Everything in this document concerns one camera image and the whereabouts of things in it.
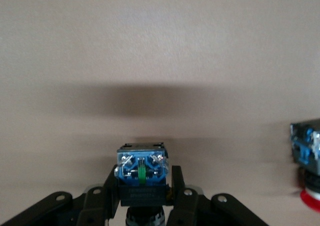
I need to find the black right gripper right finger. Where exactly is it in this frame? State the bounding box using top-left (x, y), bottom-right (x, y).
top-left (166, 165), bottom-right (270, 226)

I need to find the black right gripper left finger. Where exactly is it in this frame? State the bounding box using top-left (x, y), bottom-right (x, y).
top-left (0, 170), bottom-right (121, 226)

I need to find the blue button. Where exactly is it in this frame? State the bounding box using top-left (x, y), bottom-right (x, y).
top-left (113, 142), bottom-right (171, 226)

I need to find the red mushroom push button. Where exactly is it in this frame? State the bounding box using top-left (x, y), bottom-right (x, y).
top-left (289, 119), bottom-right (320, 209)

